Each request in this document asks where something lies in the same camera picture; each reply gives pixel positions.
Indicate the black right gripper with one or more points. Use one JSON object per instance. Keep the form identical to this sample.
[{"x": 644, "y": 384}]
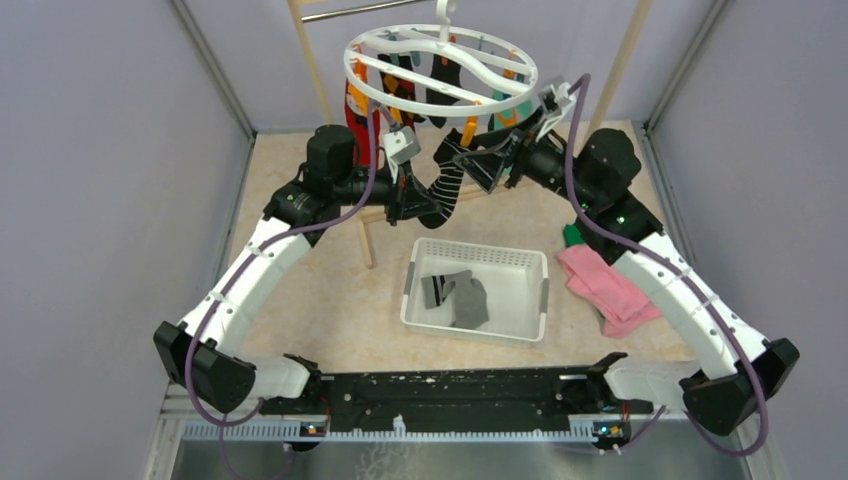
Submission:
[{"x": 487, "y": 166}]

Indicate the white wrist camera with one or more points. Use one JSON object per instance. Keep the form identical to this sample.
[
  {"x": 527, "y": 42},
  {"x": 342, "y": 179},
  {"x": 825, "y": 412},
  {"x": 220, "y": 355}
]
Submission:
[
  {"x": 400, "y": 146},
  {"x": 557, "y": 97}
]

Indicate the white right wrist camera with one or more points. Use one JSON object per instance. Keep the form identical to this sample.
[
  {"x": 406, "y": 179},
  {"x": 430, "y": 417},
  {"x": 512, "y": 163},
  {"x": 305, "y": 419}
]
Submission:
[{"x": 557, "y": 97}]

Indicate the teal patterned sock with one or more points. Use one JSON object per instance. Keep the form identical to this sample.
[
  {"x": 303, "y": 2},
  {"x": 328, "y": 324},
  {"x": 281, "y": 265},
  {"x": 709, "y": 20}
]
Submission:
[{"x": 509, "y": 117}]

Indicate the aluminium rail frame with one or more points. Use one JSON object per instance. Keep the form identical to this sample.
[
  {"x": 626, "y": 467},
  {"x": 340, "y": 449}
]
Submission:
[{"x": 179, "y": 421}]

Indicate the green cloth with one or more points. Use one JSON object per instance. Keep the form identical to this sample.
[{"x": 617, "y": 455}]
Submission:
[{"x": 572, "y": 236}]

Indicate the white slotted cable duct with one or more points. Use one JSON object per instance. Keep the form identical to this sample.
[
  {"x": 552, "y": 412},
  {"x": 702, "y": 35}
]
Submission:
[{"x": 294, "y": 431}]

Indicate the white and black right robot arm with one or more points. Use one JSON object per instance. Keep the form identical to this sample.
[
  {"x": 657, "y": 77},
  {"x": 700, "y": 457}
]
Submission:
[{"x": 736, "y": 370}]

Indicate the black white striped sock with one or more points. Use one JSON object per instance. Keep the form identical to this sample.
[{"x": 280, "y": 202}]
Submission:
[{"x": 446, "y": 187}]

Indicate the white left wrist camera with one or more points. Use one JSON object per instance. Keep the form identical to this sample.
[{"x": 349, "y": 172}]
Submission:
[{"x": 400, "y": 146}]

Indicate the black argyle sock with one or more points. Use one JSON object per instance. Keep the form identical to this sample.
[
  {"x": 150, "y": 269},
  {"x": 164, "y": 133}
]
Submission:
[{"x": 399, "y": 87}]

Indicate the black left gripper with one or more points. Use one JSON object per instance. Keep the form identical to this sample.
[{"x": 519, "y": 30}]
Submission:
[{"x": 406, "y": 200}]

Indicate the red sock with cat face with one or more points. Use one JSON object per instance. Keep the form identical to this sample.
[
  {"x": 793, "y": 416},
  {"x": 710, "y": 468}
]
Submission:
[{"x": 355, "y": 108}]

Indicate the white perforated plastic basket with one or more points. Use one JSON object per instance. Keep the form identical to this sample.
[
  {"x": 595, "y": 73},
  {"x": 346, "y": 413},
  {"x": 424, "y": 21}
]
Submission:
[{"x": 516, "y": 281}]

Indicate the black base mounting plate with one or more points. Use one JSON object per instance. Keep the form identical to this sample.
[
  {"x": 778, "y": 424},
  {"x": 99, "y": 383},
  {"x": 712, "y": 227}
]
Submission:
[{"x": 483, "y": 400}]

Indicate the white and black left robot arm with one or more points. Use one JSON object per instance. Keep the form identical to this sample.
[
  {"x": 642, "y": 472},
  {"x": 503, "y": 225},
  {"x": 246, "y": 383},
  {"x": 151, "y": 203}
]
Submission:
[{"x": 339, "y": 173}]

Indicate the grey sock with black stripes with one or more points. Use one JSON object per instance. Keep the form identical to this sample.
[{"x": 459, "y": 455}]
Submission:
[{"x": 467, "y": 295}]

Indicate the white round sock hanger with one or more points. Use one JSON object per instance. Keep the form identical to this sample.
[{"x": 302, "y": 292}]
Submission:
[{"x": 455, "y": 71}]

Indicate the pink cloth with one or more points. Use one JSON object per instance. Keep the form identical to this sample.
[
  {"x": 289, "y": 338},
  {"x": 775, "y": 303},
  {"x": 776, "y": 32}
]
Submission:
[{"x": 624, "y": 306}]

